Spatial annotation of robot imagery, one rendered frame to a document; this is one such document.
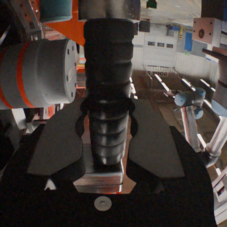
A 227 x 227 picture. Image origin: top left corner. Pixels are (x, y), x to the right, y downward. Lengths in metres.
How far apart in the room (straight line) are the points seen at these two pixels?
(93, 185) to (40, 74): 0.18
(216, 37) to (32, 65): 0.47
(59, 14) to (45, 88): 0.20
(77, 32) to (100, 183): 0.67
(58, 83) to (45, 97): 0.04
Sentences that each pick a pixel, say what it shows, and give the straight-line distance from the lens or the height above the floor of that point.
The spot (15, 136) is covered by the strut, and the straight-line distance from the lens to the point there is 0.41.
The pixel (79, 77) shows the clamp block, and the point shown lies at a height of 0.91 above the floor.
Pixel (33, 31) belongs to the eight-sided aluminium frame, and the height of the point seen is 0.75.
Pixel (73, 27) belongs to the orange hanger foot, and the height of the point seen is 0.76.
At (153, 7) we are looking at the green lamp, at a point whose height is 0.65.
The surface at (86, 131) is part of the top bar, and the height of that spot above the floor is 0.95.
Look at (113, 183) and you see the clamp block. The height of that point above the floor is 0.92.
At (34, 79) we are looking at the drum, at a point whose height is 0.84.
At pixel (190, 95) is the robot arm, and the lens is 0.88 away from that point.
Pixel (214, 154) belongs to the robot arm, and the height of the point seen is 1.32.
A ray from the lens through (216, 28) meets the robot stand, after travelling 0.49.
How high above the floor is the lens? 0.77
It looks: 33 degrees up
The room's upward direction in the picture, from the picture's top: 179 degrees counter-clockwise
